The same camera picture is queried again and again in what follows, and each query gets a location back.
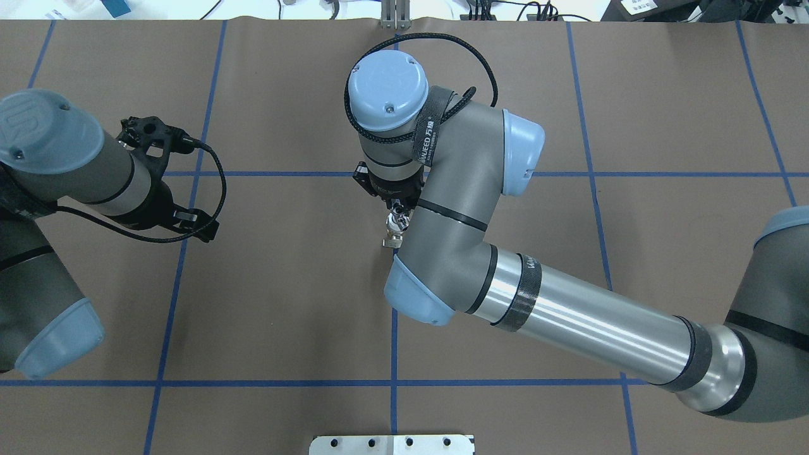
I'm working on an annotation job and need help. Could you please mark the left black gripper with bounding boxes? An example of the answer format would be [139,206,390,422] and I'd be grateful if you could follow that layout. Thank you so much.
[124,179,219,243]

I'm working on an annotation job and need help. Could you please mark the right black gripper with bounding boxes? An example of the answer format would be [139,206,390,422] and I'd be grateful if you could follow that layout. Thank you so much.
[353,162,425,209]

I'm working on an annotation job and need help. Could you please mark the metal PPR valve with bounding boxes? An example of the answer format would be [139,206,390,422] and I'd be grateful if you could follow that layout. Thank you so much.
[382,200,413,250]

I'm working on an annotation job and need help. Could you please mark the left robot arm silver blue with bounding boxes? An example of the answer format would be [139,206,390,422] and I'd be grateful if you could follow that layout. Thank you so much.
[1,88,226,380]

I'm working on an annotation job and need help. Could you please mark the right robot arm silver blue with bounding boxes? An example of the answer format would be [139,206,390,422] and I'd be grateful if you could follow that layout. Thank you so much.
[346,48,807,422]

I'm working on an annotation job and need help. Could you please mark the blue tape grid lines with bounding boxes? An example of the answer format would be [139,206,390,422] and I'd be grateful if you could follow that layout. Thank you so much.
[0,19,803,455]

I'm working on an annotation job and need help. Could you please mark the brown paper table mat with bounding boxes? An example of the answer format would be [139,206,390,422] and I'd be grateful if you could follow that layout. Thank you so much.
[0,19,809,455]

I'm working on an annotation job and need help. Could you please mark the black camera cable left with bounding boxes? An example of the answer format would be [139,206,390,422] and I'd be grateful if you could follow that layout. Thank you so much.
[57,140,228,245]

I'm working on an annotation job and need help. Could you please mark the black camera cable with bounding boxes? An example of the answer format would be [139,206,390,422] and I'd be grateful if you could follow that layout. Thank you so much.
[344,33,500,146]
[57,140,228,245]

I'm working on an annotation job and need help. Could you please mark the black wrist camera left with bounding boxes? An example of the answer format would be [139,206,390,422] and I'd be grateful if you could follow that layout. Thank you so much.
[116,116,197,179]

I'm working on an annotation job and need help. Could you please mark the black camera cable right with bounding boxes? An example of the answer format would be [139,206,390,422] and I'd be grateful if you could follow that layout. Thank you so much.
[344,33,500,146]

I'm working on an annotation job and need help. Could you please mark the aluminium frame post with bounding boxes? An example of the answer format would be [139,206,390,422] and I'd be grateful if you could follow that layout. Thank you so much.
[379,0,412,31]

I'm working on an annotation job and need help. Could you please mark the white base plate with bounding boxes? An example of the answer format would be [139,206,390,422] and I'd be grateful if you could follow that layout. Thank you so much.
[308,434,477,454]

